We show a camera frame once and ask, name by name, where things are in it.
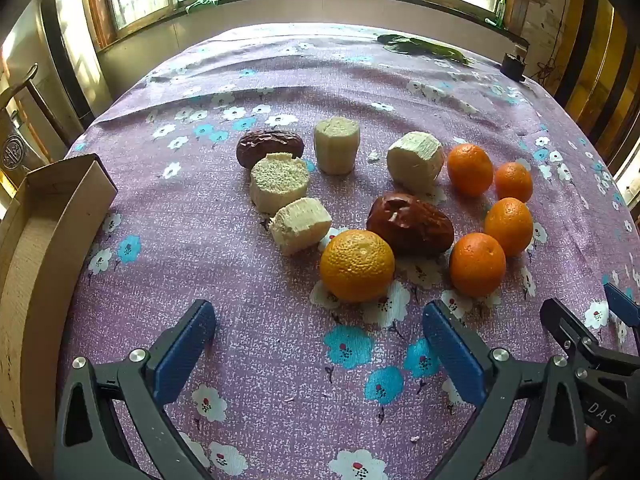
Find dark wrinkled red date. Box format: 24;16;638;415
236;130;305;170

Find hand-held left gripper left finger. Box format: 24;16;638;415
54;299;218;480

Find small black container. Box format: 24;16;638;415
501;44;530;83

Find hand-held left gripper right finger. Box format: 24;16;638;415
422;299;587;480

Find long black bar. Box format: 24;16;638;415
40;0;96;121

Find green cloth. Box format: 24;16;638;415
185;0;226;15

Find small orange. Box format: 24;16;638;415
446;143;495;198
494;161;534;204
483;197;534;258
449;232;507;298

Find smooth red date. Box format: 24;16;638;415
366;192;456;257

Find purple floral tablecloth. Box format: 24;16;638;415
57;22;640;480

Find yellow wooden boards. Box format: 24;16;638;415
550;0;640;161

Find green leafy vegetable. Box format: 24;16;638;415
376;34;473;66

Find wooden chair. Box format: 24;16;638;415
0;62;76;173

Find large yellowish orange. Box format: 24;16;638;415
320;229;396;303

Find cardboard box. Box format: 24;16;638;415
0;152;118;466

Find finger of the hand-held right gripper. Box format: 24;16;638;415
540;298;602;362
602;282;640;332

